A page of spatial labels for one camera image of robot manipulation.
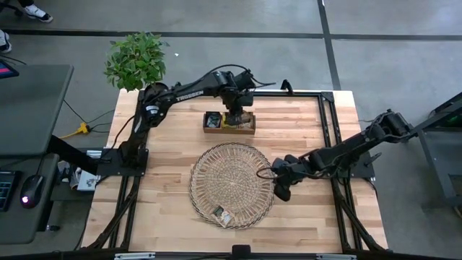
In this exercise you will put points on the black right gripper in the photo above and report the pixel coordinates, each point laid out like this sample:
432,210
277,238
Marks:
290,176

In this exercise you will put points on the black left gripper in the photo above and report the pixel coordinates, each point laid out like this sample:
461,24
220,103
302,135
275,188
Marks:
234,104

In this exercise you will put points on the yellow lemon lime tea packet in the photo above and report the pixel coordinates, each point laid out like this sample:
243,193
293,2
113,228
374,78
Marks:
224,125

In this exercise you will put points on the purple blackcurrant tea packet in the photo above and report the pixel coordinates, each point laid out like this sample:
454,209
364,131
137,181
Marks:
213,120

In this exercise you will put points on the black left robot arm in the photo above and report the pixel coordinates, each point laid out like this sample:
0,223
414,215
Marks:
187,90

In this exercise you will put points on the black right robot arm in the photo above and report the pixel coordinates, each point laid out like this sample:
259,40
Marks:
346,151

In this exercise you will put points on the wooden three-compartment box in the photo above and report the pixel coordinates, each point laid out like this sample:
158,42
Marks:
231,130

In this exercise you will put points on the round woven straw mat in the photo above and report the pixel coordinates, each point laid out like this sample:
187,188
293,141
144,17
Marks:
231,177

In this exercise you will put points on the black plant pot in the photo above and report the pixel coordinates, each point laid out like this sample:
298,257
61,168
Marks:
156,86

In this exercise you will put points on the black clamp lever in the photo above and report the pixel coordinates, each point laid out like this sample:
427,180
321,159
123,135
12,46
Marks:
373,159

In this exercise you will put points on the green leafy plant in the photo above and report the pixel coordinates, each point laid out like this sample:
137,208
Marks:
135,61

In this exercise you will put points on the black metal stand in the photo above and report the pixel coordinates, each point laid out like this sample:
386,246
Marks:
426,133

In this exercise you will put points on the white printed card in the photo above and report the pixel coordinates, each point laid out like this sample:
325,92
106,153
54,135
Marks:
87,180

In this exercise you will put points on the black diagonal beam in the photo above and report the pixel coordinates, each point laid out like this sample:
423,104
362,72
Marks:
72,153

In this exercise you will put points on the dark grey desk panel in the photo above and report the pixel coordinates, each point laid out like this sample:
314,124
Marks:
32,108

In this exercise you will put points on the black computer mouse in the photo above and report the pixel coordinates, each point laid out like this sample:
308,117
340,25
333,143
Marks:
31,189

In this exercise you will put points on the person's foot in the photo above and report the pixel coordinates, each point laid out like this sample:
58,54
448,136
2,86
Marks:
38,12
4,41

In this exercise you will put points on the lit display screen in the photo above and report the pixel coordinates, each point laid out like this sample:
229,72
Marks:
5,69

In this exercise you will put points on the grey desk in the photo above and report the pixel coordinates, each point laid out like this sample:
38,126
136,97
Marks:
21,224

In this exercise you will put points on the black keyboard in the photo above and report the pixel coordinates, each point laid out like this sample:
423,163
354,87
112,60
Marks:
5,189

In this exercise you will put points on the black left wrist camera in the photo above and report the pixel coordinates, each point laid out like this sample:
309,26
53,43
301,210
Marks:
247,98

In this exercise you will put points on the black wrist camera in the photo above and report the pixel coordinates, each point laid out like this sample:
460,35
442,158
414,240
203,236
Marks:
247,98
285,163

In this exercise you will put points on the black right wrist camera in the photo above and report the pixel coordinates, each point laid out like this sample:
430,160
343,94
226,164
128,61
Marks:
285,163

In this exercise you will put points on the black aluminium table frame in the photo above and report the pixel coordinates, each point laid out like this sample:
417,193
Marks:
288,93

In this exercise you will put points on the black frame clamp bracket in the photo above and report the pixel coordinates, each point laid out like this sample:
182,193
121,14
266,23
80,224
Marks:
176,85
287,86

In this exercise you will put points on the black table-level camera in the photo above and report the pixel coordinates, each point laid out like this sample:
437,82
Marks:
241,251

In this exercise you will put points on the silver metal bracket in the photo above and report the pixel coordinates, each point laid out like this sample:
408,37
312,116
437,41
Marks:
134,255
335,256

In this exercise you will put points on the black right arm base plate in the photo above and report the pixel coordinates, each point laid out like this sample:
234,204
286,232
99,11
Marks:
362,169

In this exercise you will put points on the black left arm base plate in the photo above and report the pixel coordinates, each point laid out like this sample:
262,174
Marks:
106,166

